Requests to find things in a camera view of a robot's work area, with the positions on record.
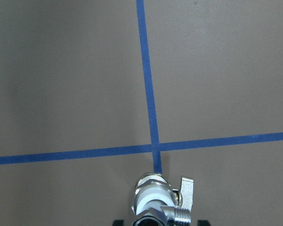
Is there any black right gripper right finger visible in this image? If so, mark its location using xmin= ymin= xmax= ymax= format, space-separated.
xmin=197 ymin=219 xmax=210 ymax=226

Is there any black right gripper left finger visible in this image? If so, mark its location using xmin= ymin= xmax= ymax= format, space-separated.
xmin=113 ymin=219 xmax=124 ymax=226

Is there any chrome metal pipe fitting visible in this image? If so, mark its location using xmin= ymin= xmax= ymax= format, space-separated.
xmin=132 ymin=205 xmax=191 ymax=226

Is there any white PPR valve with handle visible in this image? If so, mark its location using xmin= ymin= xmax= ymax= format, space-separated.
xmin=132 ymin=172 xmax=194 ymax=215

